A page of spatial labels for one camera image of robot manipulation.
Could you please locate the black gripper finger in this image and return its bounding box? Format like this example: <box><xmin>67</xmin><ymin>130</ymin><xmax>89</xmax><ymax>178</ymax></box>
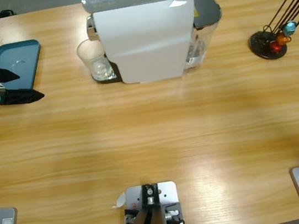
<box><xmin>0</xmin><ymin>65</ymin><xmax>21</xmax><ymax>85</ymax></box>
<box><xmin>0</xmin><ymin>85</ymin><xmax>46</xmax><ymax>108</ymax></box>

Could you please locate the white capsule coffee machine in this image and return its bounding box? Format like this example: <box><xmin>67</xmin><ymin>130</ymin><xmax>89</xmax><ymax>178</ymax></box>
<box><xmin>80</xmin><ymin>0</ymin><xmax>206</xmax><ymax>92</ymax></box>

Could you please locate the clear drinking glass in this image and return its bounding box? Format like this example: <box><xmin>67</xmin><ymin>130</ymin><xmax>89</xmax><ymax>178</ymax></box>
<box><xmin>74</xmin><ymin>36</ymin><xmax>115</xmax><ymax>83</ymax></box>

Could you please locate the red coffee capsule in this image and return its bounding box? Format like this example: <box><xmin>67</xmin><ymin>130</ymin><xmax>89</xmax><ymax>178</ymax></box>
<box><xmin>269</xmin><ymin>40</ymin><xmax>283</xmax><ymax>53</ymax></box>

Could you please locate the orange coffee capsule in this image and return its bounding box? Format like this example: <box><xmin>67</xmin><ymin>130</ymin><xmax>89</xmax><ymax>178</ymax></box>
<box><xmin>276</xmin><ymin>31</ymin><xmax>292</xmax><ymax>46</ymax></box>

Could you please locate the blue coffee capsule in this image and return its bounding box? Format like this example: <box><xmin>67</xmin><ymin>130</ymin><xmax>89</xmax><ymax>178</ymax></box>
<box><xmin>281</xmin><ymin>20</ymin><xmax>299</xmax><ymax>37</ymax></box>

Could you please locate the blue rectangular tray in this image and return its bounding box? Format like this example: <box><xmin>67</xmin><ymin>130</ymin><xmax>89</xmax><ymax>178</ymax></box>
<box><xmin>0</xmin><ymin>38</ymin><xmax>49</xmax><ymax>103</ymax></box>

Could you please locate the white tape piece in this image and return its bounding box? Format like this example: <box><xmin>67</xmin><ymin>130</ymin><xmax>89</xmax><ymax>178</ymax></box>
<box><xmin>110</xmin><ymin>191</ymin><xmax>127</xmax><ymax>209</ymax></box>

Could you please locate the black wire capsule holder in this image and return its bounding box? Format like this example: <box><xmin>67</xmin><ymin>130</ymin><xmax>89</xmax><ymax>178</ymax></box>
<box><xmin>242</xmin><ymin>0</ymin><xmax>299</xmax><ymax>62</ymax></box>

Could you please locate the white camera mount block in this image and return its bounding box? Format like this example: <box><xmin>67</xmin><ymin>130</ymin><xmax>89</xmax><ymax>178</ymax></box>
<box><xmin>120</xmin><ymin>179</ymin><xmax>185</xmax><ymax>224</ymax></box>

